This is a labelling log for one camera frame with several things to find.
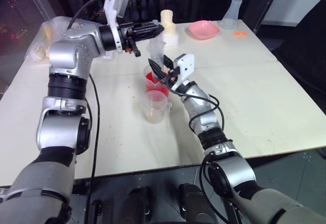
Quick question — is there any cream plastic bottle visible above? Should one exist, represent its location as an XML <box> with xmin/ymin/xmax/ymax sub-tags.
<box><xmin>160</xmin><ymin>9</ymin><xmax>177</xmax><ymax>34</ymax></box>

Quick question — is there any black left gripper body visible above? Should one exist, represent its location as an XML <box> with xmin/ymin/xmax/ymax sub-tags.
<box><xmin>117</xmin><ymin>21</ymin><xmax>142</xmax><ymax>58</ymax></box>

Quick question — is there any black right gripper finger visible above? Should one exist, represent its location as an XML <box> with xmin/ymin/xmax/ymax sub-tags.
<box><xmin>162</xmin><ymin>54</ymin><xmax>175</xmax><ymax>70</ymax></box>
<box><xmin>148</xmin><ymin>58</ymin><xmax>168</xmax><ymax>82</ymax></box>

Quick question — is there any clear plastic bag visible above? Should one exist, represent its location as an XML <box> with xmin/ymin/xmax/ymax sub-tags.
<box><xmin>25</xmin><ymin>16</ymin><xmax>104</xmax><ymax>63</ymax></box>

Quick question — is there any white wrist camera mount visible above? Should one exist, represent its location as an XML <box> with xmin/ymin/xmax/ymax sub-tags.
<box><xmin>103</xmin><ymin>0</ymin><xmax>130</xmax><ymax>53</ymax></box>
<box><xmin>170</xmin><ymin>53</ymin><xmax>197</xmax><ymax>92</ymax></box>

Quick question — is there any clear measuring cylinder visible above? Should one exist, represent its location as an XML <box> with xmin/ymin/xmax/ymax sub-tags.
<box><xmin>147</xmin><ymin>38</ymin><xmax>167</xmax><ymax>68</ymax></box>

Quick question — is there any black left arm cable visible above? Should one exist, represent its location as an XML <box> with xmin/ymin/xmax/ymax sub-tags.
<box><xmin>85</xmin><ymin>72</ymin><xmax>101</xmax><ymax>224</ymax></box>
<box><xmin>66</xmin><ymin>0</ymin><xmax>110</xmax><ymax>30</ymax></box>

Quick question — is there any white plastic block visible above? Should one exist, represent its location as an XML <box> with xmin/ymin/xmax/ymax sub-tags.
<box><xmin>162</xmin><ymin>30</ymin><xmax>180</xmax><ymax>47</ymax></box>

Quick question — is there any clear cup with red liquid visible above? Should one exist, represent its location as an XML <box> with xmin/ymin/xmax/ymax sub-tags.
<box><xmin>144</xmin><ymin>65</ymin><xmax>169</xmax><ymax>96</ymax></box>

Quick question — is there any clear shallow dish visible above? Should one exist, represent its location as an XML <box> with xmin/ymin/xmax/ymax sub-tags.
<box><xmin>219</xmin><ymin>17</ymin><xmax>238</xmax><ymax>30</ymax></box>

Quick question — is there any empty clear measuring cup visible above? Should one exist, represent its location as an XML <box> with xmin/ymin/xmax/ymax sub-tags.
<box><xmin>142</xmin><ymin>91</ymin><xmax>173</xmax><ymax>125</ymax></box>

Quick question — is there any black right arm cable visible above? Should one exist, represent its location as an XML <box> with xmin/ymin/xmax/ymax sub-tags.
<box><xmin>162</xmin><ymin>77</ymin><xmax>226</xmax><ymax>136</ymax></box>
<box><xmin>198</xmin><ymin>155</ymin><xmax>235</xmax><ymax>224</ymax></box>

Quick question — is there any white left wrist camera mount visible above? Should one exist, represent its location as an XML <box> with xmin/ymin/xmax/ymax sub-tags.
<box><xmin>103</xmin><ymin>0</ymin><xmax>130</xmax><ymax>53</ymax></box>

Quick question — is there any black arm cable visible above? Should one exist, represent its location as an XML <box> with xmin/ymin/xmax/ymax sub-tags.
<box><xmin>162</xmin><ymin>77</ymin><xmax>226</xmax><ymax>136</ymax></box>
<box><xmin>66</xmin><ymin>0</ymin><xmax>110</xmax><ymax>30</ymax></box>
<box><xmin>85</xmin><ymin>72</ymin><xmax>101</xmax><ymax>224</ymax></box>
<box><xmin>198</xmin><ymin>155</ymin><xmax>235</xmax><ymax>224</ymax></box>

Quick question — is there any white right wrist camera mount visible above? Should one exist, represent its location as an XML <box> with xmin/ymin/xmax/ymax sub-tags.
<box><xmin>170</xmin><ymin>53</ymin><xmax>197</xmax><ymax>92</ymax></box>

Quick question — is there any pink plastic bowl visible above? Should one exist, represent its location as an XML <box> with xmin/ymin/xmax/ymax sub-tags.
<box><xmin>188</xmin><ymin>20</ymin><xmax>221</xmax><ymax>41</ymax></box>

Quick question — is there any clear conical flask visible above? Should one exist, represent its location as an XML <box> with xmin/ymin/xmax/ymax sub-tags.
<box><xmin>225</xmin><ymin>0</ymin><xmax>242</xmax><ymax>22</ymax></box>

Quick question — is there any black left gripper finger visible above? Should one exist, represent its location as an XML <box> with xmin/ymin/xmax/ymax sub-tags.
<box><xmin>134</xmin><ymin>19</ymin><xmax>165</xmax><ymax>33</ymax></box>
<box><xmin>135</xmin><ymin>29</ymin><xmax>164</xmax><ymax>42</ymax></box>

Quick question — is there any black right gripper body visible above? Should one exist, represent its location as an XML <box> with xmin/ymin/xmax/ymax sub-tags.
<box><xmin>162</xmin><ymin>67</ymin><xmax>183</xmax><ymax>88</ymax></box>

